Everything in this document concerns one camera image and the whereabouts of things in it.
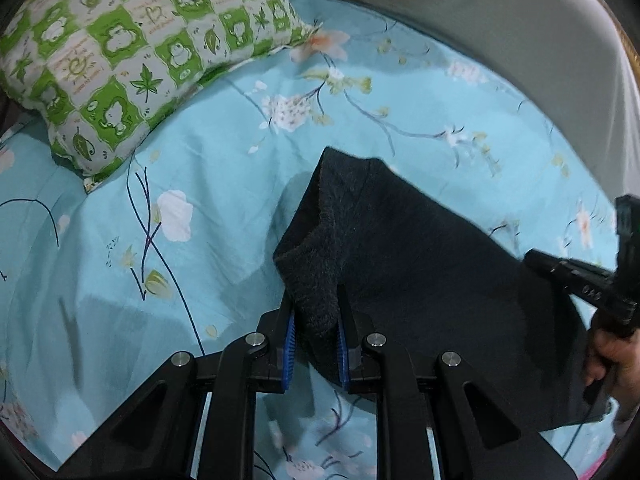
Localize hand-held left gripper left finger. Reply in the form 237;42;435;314
56;294;300;480

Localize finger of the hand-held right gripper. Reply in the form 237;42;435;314
523;248;613;295

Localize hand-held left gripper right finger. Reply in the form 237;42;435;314
336;282;581;480

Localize dark navy pants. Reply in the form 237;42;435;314
273;146;613;433

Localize person's right hand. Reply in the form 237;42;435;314
585;329;640;423

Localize blue floral bed sheet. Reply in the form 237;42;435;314
0;0;632;480

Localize grey headboard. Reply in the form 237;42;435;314
270;0;640;241

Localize green patterned pillow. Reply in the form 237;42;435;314
0;0;321;193

